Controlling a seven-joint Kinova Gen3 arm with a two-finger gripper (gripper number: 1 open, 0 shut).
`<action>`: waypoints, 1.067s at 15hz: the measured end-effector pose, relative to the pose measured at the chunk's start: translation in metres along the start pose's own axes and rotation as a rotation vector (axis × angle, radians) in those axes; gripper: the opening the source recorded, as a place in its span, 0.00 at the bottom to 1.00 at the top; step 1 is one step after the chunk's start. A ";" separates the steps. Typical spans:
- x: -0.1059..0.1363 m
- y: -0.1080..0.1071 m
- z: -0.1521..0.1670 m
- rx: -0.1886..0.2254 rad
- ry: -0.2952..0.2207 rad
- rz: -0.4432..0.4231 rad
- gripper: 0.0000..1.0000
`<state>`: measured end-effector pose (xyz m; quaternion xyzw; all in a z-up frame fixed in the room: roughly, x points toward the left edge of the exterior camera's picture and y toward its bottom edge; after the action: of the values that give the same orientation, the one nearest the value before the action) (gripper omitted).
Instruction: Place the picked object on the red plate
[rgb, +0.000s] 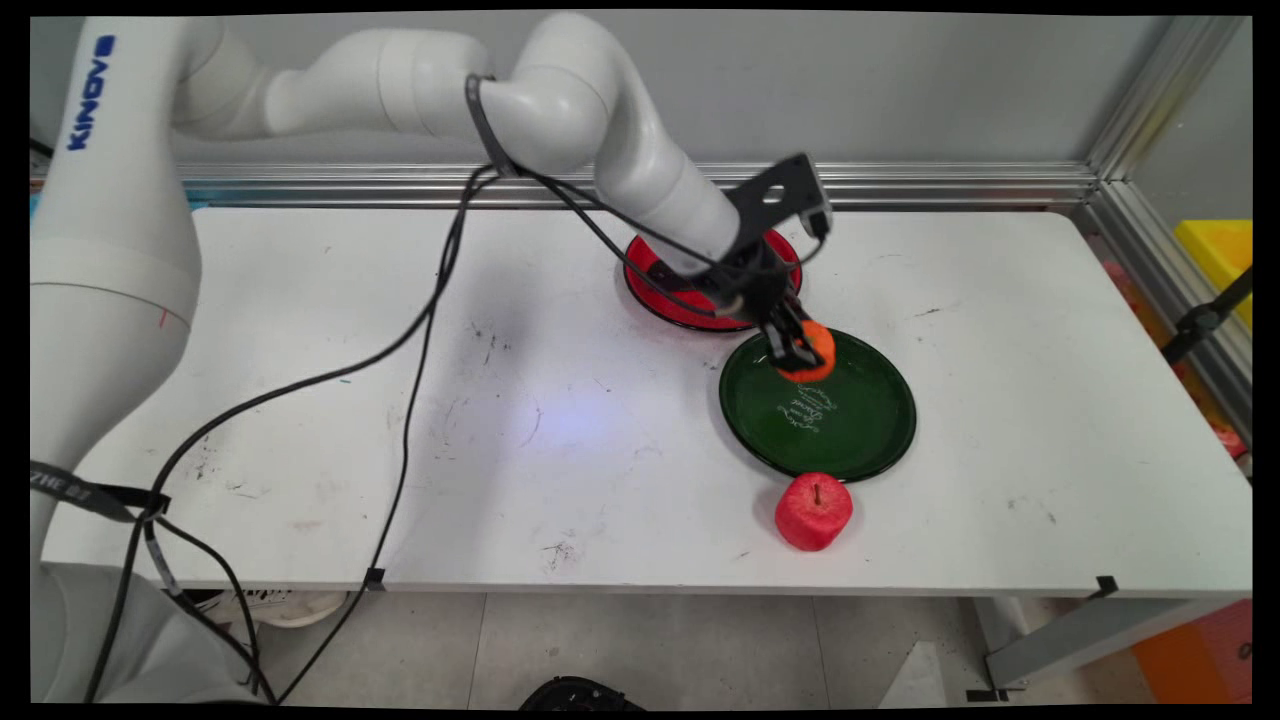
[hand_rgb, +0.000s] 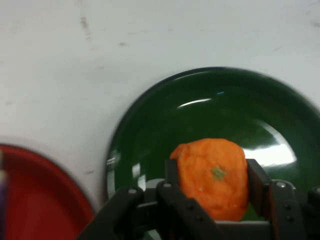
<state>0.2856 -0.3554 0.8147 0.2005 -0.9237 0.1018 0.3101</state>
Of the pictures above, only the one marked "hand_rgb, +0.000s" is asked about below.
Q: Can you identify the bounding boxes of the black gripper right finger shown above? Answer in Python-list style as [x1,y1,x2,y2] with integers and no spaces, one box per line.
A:
[246,158,320,240]

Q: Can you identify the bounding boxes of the green round plate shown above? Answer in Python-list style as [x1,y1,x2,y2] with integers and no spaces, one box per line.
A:
[106,66,320,240]

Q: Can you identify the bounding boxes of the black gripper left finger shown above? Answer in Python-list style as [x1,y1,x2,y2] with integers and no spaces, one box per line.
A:
[77,158,221,240]

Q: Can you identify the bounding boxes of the orange toy tangerine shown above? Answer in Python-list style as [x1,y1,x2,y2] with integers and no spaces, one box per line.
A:
[169,138,250,223]

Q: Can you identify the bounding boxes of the red round plate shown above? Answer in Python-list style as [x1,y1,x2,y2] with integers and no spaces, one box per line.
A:
[0,144,96,240]

